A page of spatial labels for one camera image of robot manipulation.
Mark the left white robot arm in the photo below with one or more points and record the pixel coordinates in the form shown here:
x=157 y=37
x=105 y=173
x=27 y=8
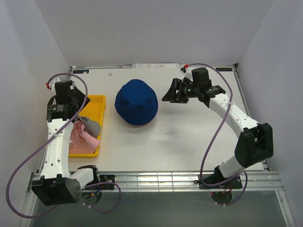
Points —
x=69 y=132

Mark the blue corner label right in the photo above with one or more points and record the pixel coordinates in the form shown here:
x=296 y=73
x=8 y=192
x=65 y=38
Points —
x=223 y=69

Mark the aluminium front rail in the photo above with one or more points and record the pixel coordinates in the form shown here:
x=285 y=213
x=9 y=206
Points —
x=186 y=182

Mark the blue corner label left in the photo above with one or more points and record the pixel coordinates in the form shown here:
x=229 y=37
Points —
x=80 y=72

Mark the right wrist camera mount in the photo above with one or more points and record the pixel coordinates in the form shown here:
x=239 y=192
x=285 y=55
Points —
x=185 y=72

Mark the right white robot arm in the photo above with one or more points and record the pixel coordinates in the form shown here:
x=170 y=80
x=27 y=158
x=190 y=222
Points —
x=255 y=140

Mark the pink hat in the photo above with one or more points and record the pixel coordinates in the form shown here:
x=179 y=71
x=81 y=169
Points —
x=81 y=141

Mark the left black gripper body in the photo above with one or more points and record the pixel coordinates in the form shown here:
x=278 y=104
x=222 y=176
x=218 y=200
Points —
x=74 y=97

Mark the blue hat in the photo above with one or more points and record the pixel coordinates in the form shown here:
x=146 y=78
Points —
x=136 y=103

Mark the grey hat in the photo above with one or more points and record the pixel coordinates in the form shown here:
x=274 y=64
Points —
x=91 y=127

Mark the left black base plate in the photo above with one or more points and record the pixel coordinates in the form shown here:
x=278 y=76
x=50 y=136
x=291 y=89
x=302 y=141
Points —
x=104 y=182

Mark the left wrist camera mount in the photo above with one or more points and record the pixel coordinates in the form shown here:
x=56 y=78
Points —
x=50 y=84

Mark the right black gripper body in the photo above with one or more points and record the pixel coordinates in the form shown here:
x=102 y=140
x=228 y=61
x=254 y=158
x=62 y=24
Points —
x=189 y=91

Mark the blue corner label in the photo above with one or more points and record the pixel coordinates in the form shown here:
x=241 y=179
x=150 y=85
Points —
x=80 y=72
x=223 y=69

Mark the yellow plastic bin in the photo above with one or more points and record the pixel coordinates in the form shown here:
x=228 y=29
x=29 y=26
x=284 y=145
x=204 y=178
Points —
x=95 y=111

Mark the white paper strip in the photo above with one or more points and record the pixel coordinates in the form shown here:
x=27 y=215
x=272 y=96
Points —
x=155 y=65

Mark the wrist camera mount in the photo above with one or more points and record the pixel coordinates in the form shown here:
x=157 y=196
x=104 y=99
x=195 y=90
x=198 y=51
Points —
x=185 y=72
x=50 y=84

